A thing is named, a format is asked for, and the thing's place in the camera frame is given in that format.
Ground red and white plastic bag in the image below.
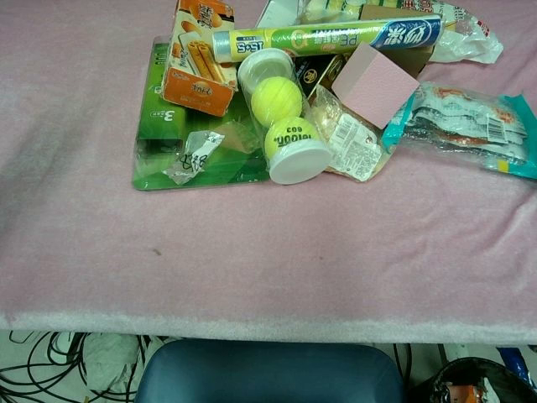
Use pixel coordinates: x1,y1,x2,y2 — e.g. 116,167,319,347
413,0,504,65

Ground yellow snack packet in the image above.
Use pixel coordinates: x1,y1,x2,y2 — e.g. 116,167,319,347
295,0,367,25

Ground orange egg roll box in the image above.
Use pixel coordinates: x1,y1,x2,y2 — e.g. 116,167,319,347
161,0,238,118

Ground pink fleece table cloth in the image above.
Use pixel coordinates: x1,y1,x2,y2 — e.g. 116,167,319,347
0,0,537,346

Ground small crumpled clear wrapper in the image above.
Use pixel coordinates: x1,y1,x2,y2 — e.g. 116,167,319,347
165,130,226,186

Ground white crumpled cloth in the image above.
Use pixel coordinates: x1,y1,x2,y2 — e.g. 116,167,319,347
81,332,142,390

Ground printed yellow tennis ball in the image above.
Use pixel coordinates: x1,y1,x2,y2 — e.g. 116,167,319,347
263,117,321,161

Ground green flat package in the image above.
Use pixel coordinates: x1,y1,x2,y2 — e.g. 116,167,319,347
132,35,272,192

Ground plain yellow tennis ball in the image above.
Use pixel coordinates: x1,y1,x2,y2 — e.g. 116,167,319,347
250,77,304,128

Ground pink cube block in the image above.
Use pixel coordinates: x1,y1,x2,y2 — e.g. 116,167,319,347
331,42,421,130

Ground teal sausage snack bag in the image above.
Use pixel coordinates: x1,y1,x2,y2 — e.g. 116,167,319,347
380,81,537,181

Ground clear tennis ball tube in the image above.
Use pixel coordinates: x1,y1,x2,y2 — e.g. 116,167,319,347
237,47,333,186

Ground black cables on floor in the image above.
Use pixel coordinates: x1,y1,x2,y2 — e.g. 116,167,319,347
0,330,148,403

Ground clear snack bag with label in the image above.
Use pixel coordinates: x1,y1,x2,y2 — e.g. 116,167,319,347
310,83,384,183

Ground black and gold box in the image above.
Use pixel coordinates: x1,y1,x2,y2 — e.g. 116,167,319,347
292,53,357,102

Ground green cling film roll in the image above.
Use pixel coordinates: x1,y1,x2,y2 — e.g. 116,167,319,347
211,14,444,64

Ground black trash bin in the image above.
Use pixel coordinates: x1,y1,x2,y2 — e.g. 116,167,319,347
409,356,534,403

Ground blue padded chair seat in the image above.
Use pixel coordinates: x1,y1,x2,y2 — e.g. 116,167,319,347
134,338,406,403

